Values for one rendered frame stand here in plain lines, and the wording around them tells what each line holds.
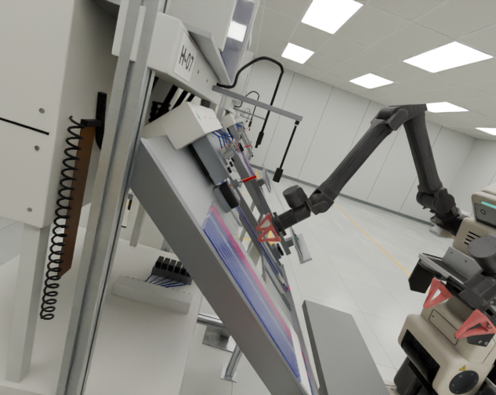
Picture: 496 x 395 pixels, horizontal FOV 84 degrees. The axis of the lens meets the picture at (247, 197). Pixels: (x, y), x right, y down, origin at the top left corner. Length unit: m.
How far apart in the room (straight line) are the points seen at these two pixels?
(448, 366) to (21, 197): 1.23
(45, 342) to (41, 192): 0.46
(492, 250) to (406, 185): 9.43
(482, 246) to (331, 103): 8.27
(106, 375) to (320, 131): 8.44
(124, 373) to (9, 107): 0.63
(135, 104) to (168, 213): 0.18
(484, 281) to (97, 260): 0.81
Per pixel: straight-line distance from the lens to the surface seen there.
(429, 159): 1.18
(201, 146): 0.78
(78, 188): 0.65
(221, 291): 0.55
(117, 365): 0.87
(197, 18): 0.59
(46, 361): 0.89
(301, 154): 8.77
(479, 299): 0.82
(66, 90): 0.54
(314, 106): 8.79
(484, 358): 1.27
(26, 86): 0.56
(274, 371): 0.68
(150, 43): 0.44
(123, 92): 0.44
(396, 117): 1.03
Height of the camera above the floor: 1.29
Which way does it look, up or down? 15 degrees down
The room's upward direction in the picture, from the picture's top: 19 degrees clockwise
